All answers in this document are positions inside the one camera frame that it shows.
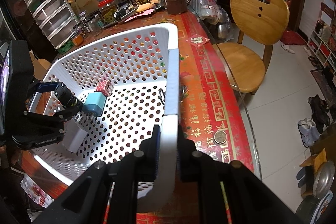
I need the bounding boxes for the yellow wrapped item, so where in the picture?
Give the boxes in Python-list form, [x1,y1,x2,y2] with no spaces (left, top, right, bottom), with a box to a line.
[138,0,161,12]

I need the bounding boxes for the clear plastic bag with bowls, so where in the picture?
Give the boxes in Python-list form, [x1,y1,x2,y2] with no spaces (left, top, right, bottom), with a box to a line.
[189,0,231,39]

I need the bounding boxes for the light blue charger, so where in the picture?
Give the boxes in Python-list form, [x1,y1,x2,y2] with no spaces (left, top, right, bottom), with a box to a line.
[82,92,107,117]

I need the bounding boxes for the red floor mat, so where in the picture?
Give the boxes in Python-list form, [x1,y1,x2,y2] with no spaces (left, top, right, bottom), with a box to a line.
[281,30,307,46]

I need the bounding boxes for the pair of grey slippers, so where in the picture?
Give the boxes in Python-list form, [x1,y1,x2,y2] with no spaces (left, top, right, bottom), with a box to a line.
[297,118,320,148]

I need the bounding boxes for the patterned round tray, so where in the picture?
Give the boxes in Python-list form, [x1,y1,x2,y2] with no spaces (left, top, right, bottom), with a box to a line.
[297,191,336,224]

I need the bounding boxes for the wooden chair with slot hole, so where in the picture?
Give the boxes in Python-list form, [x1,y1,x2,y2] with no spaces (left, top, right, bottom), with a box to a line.
[212,0,290,95]

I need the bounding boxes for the black shoes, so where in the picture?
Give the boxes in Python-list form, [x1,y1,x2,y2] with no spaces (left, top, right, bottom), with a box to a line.
[308,94,331,134]

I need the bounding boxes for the round metal lid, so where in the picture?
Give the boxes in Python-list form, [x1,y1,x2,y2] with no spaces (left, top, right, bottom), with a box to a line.
[312,160,335,199]

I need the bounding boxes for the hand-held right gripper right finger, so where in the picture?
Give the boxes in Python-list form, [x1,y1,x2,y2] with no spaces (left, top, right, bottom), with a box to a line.
[176,124,302,224]

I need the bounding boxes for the white shelf with goods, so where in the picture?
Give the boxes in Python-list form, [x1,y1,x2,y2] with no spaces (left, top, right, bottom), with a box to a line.
[306,0,336,69]

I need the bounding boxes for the black charger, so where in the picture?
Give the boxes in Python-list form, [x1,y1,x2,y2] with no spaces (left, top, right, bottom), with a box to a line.
[53,82,79,109]

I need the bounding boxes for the empty glass jar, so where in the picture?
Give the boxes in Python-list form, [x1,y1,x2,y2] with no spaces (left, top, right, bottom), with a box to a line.
[87,15,101,35]

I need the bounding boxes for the red square sticker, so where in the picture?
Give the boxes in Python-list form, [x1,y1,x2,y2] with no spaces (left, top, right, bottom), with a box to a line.
[186,34,210,48]

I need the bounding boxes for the small dotted charger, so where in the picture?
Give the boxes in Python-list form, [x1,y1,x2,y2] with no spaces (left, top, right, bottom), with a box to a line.
[96,80,114,96]

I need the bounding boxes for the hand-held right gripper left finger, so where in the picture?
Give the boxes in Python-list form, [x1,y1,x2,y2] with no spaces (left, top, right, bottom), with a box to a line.
[31,124,161,224]

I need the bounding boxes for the white slipper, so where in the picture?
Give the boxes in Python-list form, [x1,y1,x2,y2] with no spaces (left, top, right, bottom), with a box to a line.
[281,43,296,54]

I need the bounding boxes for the white charger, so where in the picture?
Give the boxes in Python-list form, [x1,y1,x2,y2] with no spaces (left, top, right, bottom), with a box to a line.
[62,115,89,154]

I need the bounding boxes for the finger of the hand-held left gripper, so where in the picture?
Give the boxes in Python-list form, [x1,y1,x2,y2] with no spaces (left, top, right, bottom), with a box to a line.
[25,101,84,132]
[26,81,65,111]

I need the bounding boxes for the metal coin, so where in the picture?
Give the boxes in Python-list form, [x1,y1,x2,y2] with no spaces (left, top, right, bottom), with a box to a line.
[214,130,227,144]

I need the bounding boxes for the brown mug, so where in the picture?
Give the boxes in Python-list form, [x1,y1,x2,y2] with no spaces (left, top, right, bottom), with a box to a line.
[162,0,193,15]

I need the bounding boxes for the white perforated plastic basket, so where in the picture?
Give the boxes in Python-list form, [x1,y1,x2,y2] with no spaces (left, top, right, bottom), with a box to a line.
[30,23,180,214]

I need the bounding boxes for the red printed tablecloth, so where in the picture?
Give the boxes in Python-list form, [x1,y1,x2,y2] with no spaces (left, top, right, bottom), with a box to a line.
[21,9,255,224]

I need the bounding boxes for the white and red plastic bag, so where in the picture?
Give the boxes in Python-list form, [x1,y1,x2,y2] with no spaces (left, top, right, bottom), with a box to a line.
[20,174,54,209]

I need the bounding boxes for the small orange jar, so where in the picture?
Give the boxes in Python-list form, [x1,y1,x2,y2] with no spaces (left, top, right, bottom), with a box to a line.
[71,34,84,46]

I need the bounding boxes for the small wooden stool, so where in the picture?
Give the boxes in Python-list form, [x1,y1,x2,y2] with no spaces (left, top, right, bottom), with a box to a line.
[299,148,327,174]

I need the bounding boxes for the glass pickle jar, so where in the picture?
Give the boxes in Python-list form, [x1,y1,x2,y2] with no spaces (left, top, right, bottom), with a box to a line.
[98,0,117,26]

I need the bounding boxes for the stacked white food cover tower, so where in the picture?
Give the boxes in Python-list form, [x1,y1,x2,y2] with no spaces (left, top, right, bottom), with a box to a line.
[22,0,80,54]

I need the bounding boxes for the blue slippers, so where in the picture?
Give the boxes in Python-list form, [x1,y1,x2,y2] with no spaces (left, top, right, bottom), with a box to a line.
[296,168,309,189]

